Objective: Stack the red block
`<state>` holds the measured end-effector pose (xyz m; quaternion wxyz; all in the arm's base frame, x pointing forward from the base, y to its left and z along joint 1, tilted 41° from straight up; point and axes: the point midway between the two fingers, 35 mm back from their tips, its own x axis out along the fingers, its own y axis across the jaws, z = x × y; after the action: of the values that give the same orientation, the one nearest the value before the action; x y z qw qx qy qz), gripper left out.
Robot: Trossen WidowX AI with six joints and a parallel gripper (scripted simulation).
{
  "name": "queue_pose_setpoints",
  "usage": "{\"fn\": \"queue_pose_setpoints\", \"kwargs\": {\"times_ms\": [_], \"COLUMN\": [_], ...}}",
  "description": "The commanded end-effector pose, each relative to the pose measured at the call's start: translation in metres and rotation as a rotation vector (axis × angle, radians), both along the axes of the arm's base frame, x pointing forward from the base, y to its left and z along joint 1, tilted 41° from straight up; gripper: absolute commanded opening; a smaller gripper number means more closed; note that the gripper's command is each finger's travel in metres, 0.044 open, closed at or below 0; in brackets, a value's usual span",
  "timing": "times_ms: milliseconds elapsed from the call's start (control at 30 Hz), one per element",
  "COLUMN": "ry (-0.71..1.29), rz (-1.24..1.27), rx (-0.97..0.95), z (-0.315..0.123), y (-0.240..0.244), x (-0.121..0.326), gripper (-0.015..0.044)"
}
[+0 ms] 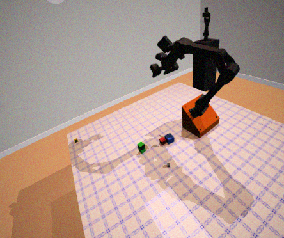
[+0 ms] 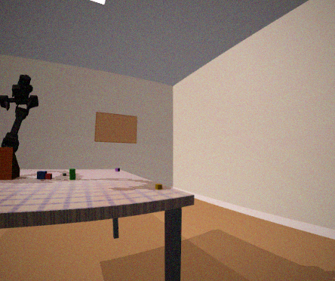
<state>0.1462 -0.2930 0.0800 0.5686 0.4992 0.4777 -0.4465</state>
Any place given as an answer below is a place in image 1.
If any blue block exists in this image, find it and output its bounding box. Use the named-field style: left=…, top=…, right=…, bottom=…
left=164, top=133, right=175, bottom=145

